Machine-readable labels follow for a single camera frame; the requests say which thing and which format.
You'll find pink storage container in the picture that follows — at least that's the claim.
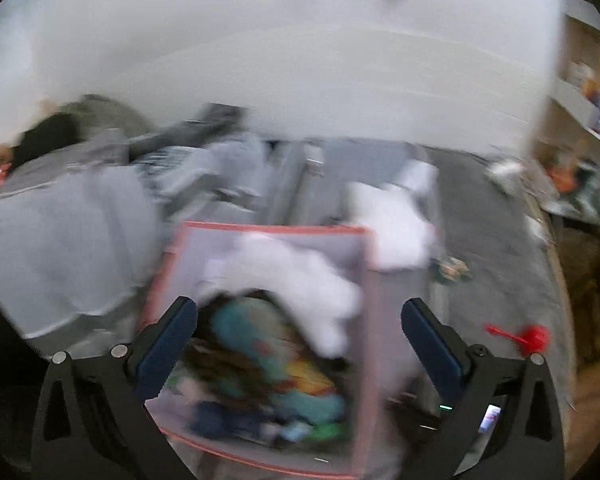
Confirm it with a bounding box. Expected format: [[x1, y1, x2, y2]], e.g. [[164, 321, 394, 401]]
[[140, 221, 381, 478]]

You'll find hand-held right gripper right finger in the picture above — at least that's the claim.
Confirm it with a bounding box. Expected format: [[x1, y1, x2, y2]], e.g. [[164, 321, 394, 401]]
[[401, 298, 566, 480]]

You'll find white power strip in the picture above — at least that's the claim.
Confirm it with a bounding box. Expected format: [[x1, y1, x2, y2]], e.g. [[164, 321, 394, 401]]
[[487, 159, 527, 187]]

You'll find grey quilt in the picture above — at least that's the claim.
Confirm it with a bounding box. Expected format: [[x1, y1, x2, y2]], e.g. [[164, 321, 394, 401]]
[[0, 130, 261, 342]]

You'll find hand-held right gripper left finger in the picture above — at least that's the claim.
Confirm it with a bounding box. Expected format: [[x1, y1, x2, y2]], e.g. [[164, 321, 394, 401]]
[[31, 296, 199, 480]]

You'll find red plastic toy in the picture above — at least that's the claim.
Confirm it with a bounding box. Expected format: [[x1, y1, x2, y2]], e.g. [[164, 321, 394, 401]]
[[486, 324, 551, 355]]

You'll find dark cloth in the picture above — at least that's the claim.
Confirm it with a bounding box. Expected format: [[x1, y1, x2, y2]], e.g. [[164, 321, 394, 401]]
[[10, 94, 153, 162]]

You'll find wooden shelf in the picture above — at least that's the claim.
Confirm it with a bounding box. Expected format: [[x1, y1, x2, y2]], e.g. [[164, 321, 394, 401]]
[[530, 0, 600, 221]]

